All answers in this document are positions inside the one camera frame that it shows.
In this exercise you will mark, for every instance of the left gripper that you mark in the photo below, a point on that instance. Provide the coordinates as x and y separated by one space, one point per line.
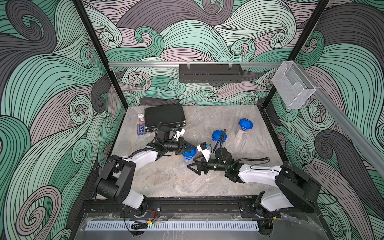
180 144

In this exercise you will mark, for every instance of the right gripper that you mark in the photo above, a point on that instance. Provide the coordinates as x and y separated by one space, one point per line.
198 164

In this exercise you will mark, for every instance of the toiletry jar blue lid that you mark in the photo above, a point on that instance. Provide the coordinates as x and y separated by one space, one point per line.
188 156

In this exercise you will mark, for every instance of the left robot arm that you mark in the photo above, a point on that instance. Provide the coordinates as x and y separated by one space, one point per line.
115 180

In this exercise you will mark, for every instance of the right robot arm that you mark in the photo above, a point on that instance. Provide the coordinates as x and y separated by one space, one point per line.
294 188

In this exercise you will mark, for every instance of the middle jar blue lid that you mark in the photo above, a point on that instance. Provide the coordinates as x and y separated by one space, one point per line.
216 135

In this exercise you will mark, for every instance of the black ribbed case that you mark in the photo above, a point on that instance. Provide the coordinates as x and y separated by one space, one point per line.
171 116

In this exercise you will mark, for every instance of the blue playing card box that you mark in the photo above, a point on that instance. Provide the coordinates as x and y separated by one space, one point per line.
141 130

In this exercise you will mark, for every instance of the white pink small bottle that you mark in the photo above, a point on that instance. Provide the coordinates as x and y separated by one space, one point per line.
141 118

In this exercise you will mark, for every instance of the far jar blue lid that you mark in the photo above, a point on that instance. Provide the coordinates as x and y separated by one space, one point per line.
244 126

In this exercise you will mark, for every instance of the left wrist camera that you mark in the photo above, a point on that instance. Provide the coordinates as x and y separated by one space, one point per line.
179 133

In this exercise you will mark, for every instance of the black wall shelf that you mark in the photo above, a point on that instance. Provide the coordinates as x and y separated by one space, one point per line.
217 74

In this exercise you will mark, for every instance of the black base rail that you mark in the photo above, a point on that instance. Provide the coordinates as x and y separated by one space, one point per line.
164 208

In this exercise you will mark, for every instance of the aluminium wall rail back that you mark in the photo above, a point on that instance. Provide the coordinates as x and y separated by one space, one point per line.
152 64

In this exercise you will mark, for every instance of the aluminium wall rail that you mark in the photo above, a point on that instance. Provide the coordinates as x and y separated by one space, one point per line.
340 103
152 64

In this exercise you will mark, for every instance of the clear acrylic wall holder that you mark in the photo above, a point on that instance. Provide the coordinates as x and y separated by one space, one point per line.
293 84

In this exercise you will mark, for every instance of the white perforated cable duct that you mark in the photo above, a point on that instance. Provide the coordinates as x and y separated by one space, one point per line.
193 225

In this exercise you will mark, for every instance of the aluminium wall rail right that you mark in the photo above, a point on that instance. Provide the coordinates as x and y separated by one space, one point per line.
340 103

